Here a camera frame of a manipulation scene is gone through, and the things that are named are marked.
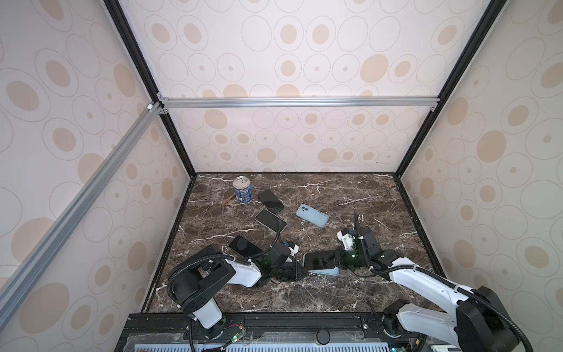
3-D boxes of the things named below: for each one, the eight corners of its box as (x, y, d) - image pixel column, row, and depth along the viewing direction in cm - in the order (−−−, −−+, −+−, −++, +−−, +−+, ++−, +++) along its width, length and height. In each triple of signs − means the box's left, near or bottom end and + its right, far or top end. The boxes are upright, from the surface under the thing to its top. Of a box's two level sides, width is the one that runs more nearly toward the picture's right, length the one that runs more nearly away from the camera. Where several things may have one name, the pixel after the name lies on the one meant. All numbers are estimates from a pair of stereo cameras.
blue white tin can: (235, 203, 109) (231, 189, 101) (238, 190, 115) (234, 175, 106) (251, 203, 109) (248, 189, 101) (253, 190, 115) (250, 175, 106)
